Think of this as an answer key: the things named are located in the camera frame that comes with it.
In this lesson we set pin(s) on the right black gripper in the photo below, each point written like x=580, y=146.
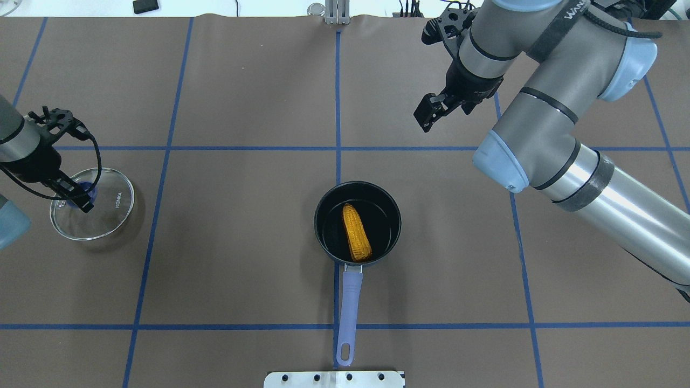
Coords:
x=473, y=85

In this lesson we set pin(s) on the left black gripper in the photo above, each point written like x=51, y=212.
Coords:
x=39, y=164

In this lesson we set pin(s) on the glass lid purple knob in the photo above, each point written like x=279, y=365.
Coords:
x=112, y=200

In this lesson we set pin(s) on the yellow toy corn cob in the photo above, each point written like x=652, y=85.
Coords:
x=359, y=246

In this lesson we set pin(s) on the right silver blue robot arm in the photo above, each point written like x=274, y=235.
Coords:
x=583, y=55

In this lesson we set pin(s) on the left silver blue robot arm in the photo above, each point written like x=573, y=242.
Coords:
x=20, y=138

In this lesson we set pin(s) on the dark blue saucepan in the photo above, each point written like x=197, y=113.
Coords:
x=382, y=223

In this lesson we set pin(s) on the small black box on table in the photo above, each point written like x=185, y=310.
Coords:
x=143, y=6

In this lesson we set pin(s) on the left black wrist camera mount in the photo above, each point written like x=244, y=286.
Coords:
x=55, y=123

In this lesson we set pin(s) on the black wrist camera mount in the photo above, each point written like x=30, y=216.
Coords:
x=55, y=123
x=451, y=26

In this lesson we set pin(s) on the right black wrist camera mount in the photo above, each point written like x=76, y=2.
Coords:
x=451, y=26

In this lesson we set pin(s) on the aluminium frame post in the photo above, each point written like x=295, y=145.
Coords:
x=333, y=12

